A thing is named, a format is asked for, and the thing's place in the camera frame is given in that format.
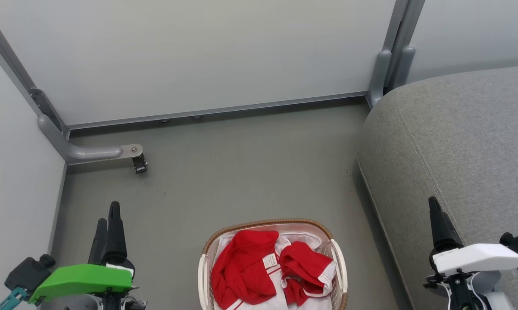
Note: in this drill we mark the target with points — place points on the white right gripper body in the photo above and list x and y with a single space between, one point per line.
478 257

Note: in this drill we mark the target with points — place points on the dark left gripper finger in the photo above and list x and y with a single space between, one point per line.
115 237
98 243

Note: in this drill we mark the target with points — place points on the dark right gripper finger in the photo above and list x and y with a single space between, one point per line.
441 230

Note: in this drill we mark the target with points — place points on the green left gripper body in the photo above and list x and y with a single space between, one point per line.
82 277

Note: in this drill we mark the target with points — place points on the red white striped labelled garment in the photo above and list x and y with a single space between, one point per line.
241 267

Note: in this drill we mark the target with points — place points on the red garment with white hem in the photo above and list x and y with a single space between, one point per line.
304 262

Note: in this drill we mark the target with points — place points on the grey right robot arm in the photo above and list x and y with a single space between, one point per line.
489 290

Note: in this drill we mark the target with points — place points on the grey fabric sofa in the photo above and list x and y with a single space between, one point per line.
457 142

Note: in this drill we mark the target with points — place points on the black caster wheel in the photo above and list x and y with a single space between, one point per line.
140 164

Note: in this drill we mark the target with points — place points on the grey partition support foot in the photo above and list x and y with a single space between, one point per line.
86 153

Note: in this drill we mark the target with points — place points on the white basket with brown rim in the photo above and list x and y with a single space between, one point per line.
341 275

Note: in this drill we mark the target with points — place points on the white basket liner cloth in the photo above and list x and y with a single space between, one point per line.
302 236

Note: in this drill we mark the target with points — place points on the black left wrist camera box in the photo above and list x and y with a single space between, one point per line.
27 273

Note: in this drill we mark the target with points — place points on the grey partition bottom rail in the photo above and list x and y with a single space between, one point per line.
220 110

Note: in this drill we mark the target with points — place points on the grey partition double post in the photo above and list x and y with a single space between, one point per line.
397 47

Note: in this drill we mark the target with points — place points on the grey partition corner post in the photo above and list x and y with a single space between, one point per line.
9 64

